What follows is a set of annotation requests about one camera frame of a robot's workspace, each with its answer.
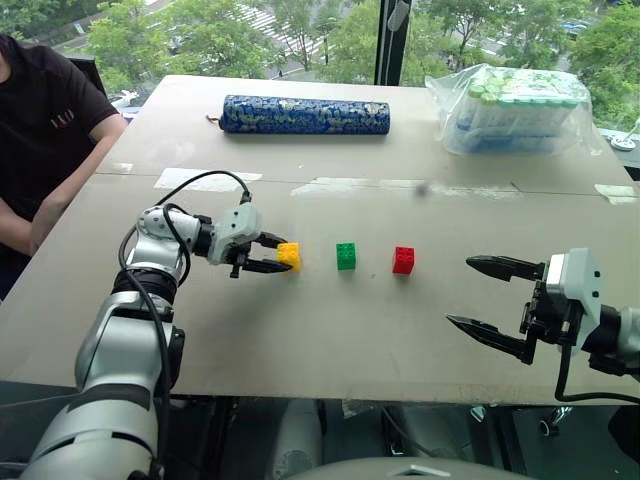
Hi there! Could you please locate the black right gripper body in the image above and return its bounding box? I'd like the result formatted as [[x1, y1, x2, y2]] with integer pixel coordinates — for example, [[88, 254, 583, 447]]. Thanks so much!
[[519, 278, 584, 351]]

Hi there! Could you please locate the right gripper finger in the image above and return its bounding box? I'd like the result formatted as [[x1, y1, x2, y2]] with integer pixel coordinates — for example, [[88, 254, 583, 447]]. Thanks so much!
[[444, 313, 540, 366], [465, 254, 547, 283]]

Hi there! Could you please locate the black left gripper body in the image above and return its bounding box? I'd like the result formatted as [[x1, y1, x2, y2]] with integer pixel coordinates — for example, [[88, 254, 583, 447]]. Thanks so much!
[[228, 233, 274, 280]]

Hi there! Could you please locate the yellow toy brick cube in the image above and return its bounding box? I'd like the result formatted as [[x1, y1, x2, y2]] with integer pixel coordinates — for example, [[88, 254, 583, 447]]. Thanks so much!
[[276, 241, 304, 274]]

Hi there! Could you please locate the green toy brick cube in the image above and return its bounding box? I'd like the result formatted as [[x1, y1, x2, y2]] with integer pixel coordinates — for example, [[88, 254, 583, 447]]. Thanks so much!
[[335, 241, 358, 272]]

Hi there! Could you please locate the silver metal knob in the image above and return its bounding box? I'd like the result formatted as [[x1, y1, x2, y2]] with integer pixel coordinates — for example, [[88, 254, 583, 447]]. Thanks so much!
[[537, 405, 574, 438]]

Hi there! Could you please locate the red toy brick cube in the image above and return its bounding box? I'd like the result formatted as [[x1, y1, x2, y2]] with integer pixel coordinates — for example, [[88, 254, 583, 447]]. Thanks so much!
[[391, 245, 416, 276]]

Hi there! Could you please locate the blue patterned rolled mat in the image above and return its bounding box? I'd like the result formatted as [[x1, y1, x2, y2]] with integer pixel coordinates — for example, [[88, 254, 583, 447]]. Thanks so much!
[[205, 93, 392, 137]]

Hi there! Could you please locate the clear bag of bottles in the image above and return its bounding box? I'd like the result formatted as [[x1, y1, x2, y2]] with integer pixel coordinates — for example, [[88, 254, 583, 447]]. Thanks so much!
[[424, 63, 603, 157]]

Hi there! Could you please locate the white stand base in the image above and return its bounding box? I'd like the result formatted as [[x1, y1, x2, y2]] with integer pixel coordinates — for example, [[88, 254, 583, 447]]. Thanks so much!
[[610, 118, 640, 152]]

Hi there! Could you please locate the grey rounded shape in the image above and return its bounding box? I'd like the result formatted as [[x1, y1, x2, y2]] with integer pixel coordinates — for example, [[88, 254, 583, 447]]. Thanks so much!
[[263, 398, 323, 480]]

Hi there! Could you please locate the black chair back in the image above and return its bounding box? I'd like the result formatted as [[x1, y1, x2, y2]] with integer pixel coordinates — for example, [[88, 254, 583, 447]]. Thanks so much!
[[66, 56, 109, 97]]

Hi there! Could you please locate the person in black t-shirt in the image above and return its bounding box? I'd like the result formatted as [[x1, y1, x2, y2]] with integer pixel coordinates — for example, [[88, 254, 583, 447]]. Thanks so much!
[[0, 33, 129, 302]]

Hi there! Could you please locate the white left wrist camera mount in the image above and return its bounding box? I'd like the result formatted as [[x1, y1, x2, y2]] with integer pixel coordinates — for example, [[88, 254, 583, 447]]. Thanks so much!
[[207, 203, 264, 266]]

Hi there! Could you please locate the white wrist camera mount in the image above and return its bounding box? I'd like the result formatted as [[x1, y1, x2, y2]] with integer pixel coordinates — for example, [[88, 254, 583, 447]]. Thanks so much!
[[544, 247, 604, 354], [207, 203, 264, 266]]

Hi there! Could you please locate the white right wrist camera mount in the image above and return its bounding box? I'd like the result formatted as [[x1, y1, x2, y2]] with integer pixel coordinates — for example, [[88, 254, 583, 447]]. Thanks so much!
[[544, 247, 604, 354]]

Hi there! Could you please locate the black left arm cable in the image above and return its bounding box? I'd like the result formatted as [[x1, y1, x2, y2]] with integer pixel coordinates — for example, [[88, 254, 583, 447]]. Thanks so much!
[[118, 169, 252, 480]]

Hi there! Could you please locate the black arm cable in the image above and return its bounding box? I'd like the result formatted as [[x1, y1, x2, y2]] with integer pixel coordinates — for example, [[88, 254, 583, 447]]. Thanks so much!
[[118, 169, 252, 480], [553, 339, 640, 405]]

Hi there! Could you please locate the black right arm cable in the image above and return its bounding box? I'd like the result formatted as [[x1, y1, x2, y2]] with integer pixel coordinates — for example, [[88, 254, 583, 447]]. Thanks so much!
[[553, 339, 640, 405]]

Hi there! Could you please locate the black window frame post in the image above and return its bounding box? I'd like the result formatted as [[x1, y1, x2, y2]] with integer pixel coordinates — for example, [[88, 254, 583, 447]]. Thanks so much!
[[374, 0, 417, 87]]

